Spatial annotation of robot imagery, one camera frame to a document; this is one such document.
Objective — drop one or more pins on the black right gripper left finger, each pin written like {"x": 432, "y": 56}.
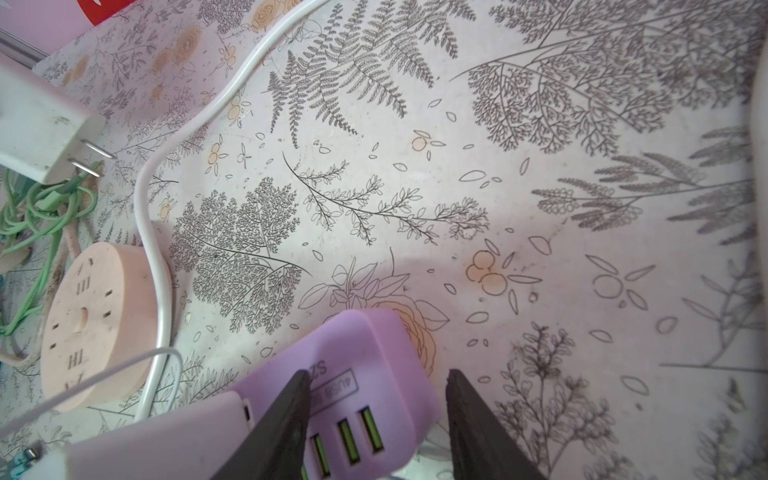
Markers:
{"x": 274, "y": 449}

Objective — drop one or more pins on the white charger plug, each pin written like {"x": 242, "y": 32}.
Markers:
{"x": 192, "y": 442}
{"x": 45, "y": 134}

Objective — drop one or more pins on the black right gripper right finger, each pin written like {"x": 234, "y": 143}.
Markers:
{"x": 480, "y": 446}

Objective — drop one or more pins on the purple power strip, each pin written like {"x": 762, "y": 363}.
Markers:
{"x": 371, "y": 401}

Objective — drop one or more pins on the round pink power socket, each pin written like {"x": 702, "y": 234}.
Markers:
{"x": 104, "y": 312}

